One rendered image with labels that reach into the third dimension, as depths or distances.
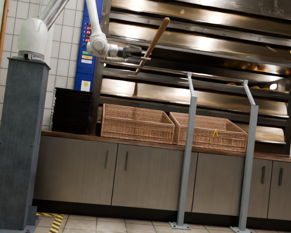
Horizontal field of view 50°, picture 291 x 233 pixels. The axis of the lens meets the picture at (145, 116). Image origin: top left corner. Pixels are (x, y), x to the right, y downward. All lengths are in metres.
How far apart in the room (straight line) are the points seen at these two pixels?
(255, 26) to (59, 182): 2.27
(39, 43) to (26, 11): 1.05
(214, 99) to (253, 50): 0.61
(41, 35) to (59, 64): 0.88
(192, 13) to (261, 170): 1.54
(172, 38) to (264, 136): 1.28
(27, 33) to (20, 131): 0.59
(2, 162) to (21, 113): 0.30
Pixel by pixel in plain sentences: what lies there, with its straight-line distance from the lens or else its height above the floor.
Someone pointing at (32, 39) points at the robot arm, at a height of 1.13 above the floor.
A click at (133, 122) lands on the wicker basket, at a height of 0.71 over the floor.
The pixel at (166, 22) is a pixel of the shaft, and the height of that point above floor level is 1.17.
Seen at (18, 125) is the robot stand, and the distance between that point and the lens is 1.97.
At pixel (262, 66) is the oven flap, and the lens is 3.16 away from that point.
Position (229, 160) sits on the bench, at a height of 0.51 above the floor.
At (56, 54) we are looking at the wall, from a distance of 2.92.
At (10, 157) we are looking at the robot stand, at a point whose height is 0.42.
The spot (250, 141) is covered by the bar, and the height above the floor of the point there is 0.67.
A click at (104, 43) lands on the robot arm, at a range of 2.01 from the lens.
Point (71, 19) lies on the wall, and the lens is 2.98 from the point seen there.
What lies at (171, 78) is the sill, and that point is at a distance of 2.92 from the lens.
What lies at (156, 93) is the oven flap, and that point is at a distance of 2.88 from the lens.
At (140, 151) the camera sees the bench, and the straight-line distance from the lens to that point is 2.31.
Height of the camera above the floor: 0.69
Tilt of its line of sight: 2 degrees up
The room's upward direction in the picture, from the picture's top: 7 degrees clockwise
